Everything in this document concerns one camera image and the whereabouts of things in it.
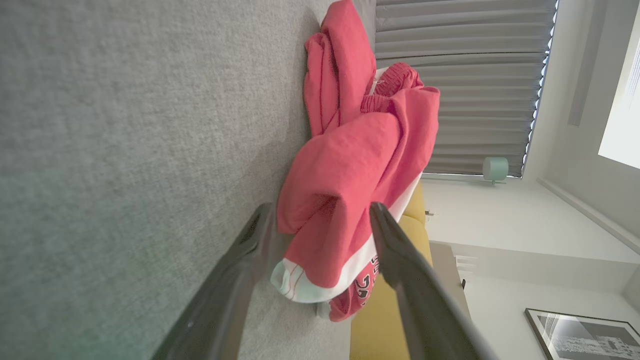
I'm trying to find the yellow cushion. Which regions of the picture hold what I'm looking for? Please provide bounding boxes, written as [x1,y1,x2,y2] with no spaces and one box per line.
[349,181,435,360]

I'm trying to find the grey fabric sofa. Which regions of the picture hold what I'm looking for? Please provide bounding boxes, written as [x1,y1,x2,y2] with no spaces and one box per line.
[0,0,378,360]

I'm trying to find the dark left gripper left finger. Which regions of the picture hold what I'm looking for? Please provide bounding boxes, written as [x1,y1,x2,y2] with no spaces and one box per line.
[151,201,282,360]

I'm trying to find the black framed picture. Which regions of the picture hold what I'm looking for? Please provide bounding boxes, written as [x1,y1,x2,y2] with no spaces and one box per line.
[523,308,640,360]

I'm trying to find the red shorts white stripes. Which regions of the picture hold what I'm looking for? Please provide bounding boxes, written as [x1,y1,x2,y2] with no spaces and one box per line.
[272,62,441,304]

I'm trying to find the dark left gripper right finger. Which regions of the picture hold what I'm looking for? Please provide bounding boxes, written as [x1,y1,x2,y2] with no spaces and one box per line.
[369,201,501,360]

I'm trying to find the red basketball jersey white sleeves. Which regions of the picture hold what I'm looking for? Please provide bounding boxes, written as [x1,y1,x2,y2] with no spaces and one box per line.
[303,0,381,323]

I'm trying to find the grey window blinds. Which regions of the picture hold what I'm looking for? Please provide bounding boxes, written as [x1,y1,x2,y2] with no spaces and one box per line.
[375,0,560,178]

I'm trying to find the mint green lamp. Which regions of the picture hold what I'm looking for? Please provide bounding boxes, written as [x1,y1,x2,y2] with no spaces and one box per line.
[481,156,510,187]

